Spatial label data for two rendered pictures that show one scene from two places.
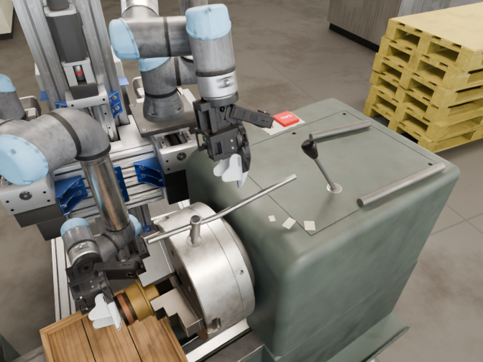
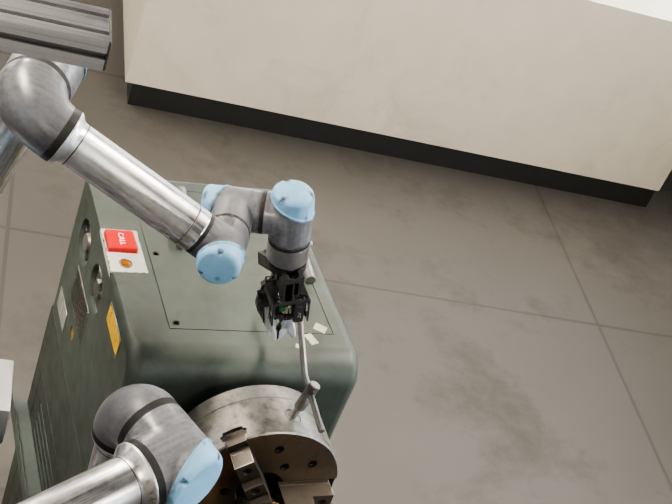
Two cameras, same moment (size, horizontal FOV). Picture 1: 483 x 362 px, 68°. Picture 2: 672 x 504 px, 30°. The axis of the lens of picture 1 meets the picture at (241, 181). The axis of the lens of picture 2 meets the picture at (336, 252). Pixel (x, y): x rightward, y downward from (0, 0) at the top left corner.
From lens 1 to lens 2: 2.16 m
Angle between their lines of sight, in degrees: 67
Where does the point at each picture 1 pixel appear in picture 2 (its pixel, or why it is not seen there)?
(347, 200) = not seen: hidden behind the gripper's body
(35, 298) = not seen: outside the picture
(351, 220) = (324, 300)
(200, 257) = (310, 423)
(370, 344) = not seen: hidden behind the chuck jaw
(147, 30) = (245, 238)
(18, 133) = (194, 439)
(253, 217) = (287, 359)
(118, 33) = (240, 257)
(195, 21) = (308, 209)
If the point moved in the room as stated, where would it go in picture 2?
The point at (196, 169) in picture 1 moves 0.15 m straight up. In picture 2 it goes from (165, 368) to (185, 309)
